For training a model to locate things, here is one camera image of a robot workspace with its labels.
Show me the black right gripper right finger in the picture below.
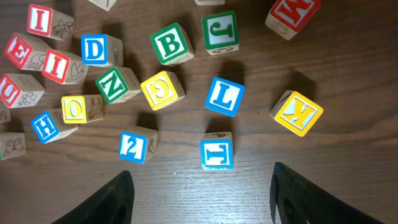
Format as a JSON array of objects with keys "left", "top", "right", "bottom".
[{"left": 270, "top": 162, "right": 382, "bottom": 224}]

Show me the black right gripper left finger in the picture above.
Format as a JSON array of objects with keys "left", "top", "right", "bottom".
[{"left": 53, "top": 170, "right": 134, "bottom": 224}]

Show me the yellow O block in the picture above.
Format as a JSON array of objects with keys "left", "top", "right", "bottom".
[{"left": 61, "top": 95, "right": 104, "bottom": 124}]

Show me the blue 2 block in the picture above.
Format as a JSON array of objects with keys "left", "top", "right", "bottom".
[{"left": 119, "top": 126, "right": 159, "bottom": 164}]

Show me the yellow K block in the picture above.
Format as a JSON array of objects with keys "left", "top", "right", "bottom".
[{"left": 270, "top": 90, "right": 323, "bottom": 137}]

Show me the blue T block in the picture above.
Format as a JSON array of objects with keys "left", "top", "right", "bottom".
[{"left": 200, "top": 132, "right": 234, "bottom": 170}]

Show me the blue H block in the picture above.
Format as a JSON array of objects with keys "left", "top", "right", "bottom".
[{"left": 30, "top": 108, "right": 79, "bottom": 144}]

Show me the plain wooden block butterfly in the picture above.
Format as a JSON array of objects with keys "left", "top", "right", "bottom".
[{"left": 1, "top": 133, "right": 26, "bottom": 161}]

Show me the green N block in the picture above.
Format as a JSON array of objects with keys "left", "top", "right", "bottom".
[{"left": 95, "top": 67, "right": 142, "bottom": 104}]

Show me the yellow G block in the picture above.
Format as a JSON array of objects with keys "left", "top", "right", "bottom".
[{"left": 141, "top": 70, "right": 186, "bottom": 111}]

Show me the blue L block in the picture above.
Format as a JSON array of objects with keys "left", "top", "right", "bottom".
[{"left": 205, "top": 77, "right": 245, "bottom": 117}]

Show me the red I block lower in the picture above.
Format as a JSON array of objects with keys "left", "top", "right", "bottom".
[{"left": 42, "top": 49, "right": 88, "bottom": 85}]

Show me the red i block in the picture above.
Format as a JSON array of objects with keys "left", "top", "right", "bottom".
[
  {"left": 42, "top": 49, "right": 88, "bottom": 85},
  {"left": 27, "top": 4, "right": 75, "bottom": 40}
]

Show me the red U block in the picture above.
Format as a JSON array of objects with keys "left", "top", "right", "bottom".
[{"left": 1, "top": 73, "right": 45, "bottom": 109}]

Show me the blue D block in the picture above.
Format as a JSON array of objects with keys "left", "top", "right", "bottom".
[{"left": 81, "top": 34, "right": 123, "bottom": 67}]

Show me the green B block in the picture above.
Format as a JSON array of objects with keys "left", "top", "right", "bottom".
[{"left": 150, "top": 22, "right": 195, "bottom": 66}]

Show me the red E block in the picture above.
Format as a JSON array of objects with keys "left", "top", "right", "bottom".
[{"left": 4, "top": 32, "right": 52, "bottom": 71}]

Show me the red M block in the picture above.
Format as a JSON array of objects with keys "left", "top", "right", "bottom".
[{"left": 265, "top": 0, "right": 321, "bottom": 40}]

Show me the green J block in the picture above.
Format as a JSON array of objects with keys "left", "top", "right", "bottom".
[{"left": 201, "top": 11, "right": 239, "bottom": 55}]

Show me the red I block upper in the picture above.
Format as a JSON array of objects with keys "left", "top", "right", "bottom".
[{"left": 27, "top": 4, "right": 75, "bottom": 40}]

